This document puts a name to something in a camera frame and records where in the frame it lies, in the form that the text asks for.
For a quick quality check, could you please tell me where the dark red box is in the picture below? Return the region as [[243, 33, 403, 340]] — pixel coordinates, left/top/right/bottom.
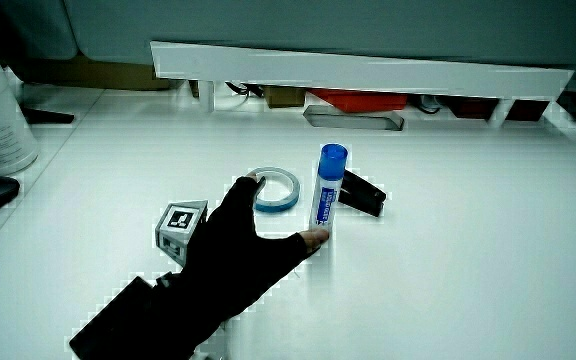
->
[[505, 99, 551, 123], [445, 96, 500, 121]]

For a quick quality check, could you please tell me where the person's left hand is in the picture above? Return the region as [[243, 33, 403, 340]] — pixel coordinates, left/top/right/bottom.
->
[[154, 169, 331, 323]]

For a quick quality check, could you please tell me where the blue capped glue stick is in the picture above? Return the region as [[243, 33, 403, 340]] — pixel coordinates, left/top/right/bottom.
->
[[308, 143, 350, 234]]

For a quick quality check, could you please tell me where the black binder clip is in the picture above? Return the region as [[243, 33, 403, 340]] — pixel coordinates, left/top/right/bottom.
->
[[337, 169, 388, 218]]

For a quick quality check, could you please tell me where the grey metal tray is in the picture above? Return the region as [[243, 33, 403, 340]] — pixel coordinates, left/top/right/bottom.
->
[[302, 104, 405, 132]]

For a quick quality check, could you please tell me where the black cable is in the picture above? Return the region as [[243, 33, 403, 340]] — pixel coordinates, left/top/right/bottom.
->
[[224, 81, 265, 99]]

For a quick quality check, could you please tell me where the white desk shelf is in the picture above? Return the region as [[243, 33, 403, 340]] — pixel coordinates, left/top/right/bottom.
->
[[149, 40, 575, 128]]

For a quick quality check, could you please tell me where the brown cardboard box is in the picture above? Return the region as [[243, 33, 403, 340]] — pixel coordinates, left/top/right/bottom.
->
[[17, 53, 179, 92]]

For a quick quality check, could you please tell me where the blue tape roll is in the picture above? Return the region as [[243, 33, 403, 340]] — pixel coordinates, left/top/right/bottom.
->
[[245, 166, 301, 214]]

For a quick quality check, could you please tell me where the person's left forearm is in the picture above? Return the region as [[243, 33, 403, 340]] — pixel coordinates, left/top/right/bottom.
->
[[68, 272, 232, 360]]

